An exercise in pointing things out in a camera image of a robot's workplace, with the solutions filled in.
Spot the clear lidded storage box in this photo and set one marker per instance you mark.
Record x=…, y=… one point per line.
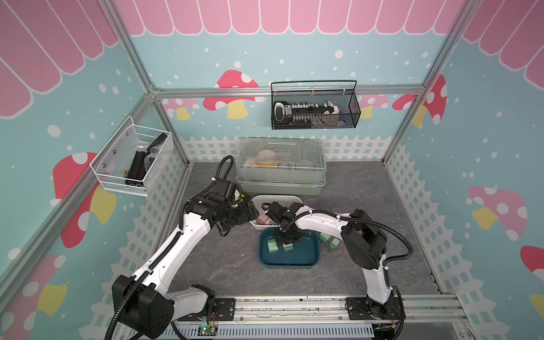
x=281, y=166

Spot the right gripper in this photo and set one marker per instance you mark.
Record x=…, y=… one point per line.
x=295, y=238

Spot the green plug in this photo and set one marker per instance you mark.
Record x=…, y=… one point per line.
x=272, y=245
x=324, y=238
x=334, y=244
x=288, y=247

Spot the black object in white basket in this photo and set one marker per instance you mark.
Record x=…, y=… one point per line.
x=143, y=161

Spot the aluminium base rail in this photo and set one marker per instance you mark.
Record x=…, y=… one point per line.
x=324, y=317

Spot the yellow rubber glove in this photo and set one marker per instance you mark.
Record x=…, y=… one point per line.
x=239, y=196

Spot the black wire wall basket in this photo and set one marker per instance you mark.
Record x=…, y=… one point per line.
x=341, y=93

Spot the items in black basket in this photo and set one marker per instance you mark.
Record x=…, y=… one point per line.
x=304, y=115

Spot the white wire wall basket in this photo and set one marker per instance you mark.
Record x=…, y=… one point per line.
x=132, y=160

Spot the pink plug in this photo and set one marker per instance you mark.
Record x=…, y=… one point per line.
x=263, y=219

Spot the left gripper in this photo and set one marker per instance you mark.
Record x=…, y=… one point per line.
x=244, y=217

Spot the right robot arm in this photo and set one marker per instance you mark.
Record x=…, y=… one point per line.
x=371, y=245

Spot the teal rectangular tray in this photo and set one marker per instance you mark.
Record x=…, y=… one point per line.
x=303, y=254

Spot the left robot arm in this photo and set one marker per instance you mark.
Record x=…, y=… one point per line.
x=143, y=300

